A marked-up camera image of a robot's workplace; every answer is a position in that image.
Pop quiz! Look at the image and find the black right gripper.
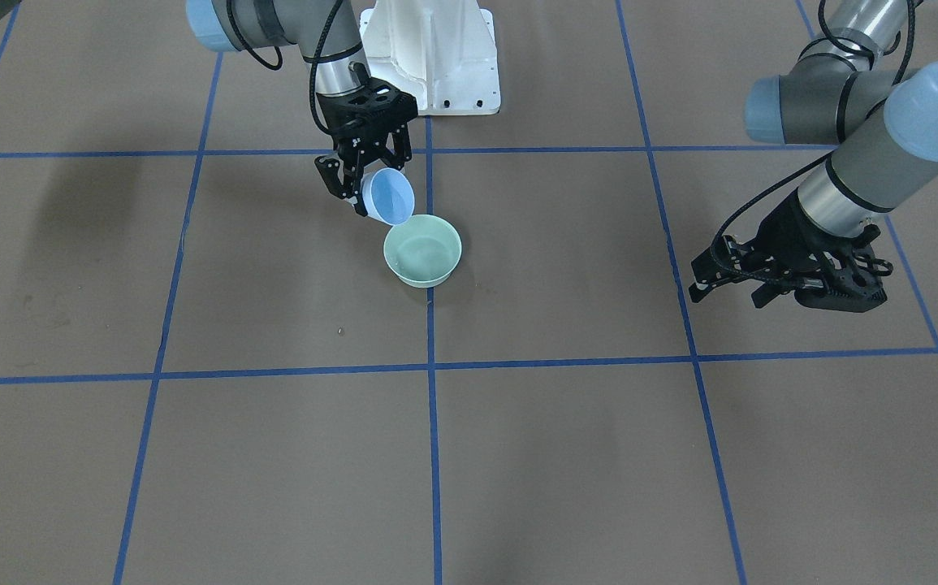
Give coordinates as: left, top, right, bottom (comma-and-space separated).
315, 79, 419, 214

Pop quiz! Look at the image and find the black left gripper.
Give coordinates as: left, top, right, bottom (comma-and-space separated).
688, 192, 880, 310

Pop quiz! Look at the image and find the blue plastic cup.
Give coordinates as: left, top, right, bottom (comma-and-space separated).
361, 169, 416, 226

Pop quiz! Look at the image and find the green ceramic bowl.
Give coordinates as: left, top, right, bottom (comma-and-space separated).
383, 214, 464, 288

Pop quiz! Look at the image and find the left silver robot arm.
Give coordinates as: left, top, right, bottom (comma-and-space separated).
689, 1, 938, 314

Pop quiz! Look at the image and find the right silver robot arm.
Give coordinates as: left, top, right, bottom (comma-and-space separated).
185, 1, 419, 226

